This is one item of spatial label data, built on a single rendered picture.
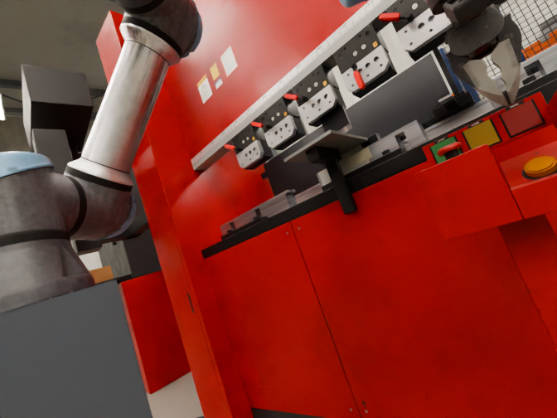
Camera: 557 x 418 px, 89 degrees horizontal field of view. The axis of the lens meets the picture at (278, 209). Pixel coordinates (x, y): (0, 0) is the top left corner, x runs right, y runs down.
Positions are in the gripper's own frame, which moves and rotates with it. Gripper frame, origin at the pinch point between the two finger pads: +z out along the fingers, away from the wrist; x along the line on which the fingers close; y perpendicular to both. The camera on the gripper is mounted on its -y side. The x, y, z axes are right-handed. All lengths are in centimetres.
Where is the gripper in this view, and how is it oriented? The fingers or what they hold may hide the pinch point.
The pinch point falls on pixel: (506, 96)
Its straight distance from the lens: 58.5
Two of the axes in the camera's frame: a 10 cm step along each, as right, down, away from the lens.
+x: -7.0, 3.5, 6.2
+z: 3.9, 9.2, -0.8
